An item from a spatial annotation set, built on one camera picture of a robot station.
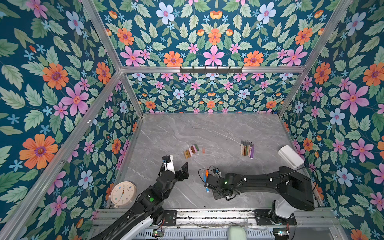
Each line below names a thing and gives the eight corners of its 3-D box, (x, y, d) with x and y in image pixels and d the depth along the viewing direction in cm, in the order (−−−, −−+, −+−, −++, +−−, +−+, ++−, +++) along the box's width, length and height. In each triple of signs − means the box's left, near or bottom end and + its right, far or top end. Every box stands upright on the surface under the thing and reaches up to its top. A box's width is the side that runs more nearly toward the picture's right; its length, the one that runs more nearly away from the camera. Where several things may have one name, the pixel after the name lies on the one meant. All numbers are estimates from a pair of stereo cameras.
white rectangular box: (292, 170, 92) (297, 167, 88) (275, 151, 101) (278, 147, 96) (300, 165, 94) (305, 162, 90) (283, 147, 102) (286, 143, 98)
